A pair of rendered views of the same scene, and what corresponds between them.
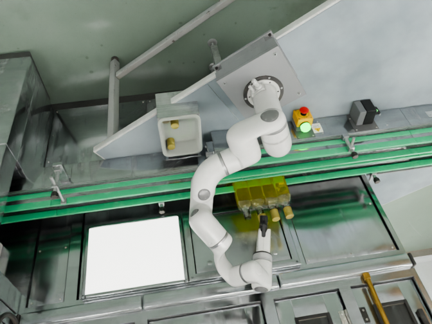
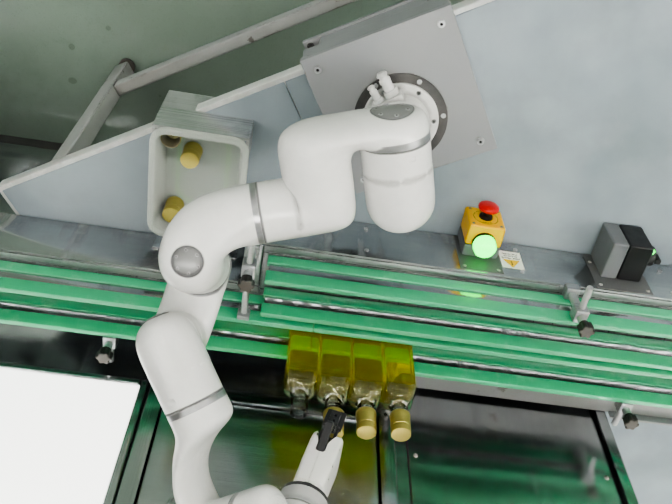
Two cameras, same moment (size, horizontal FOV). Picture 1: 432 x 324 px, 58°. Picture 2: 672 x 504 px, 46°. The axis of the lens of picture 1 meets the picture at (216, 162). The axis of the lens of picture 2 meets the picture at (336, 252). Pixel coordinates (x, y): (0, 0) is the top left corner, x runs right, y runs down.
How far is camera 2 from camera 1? 0.47 m
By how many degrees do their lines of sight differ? 15
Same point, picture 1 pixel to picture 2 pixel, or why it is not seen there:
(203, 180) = (194, 226)
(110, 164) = (25, 226)
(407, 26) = not seen: outside the picture
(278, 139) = (399, 172)
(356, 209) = (571, 481)
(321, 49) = (549, 68)
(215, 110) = not seen: hidden behind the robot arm
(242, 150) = (306, 174)
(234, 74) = (343, 52)
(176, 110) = (200, 123)
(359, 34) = (636, 52)
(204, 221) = (172, 338)
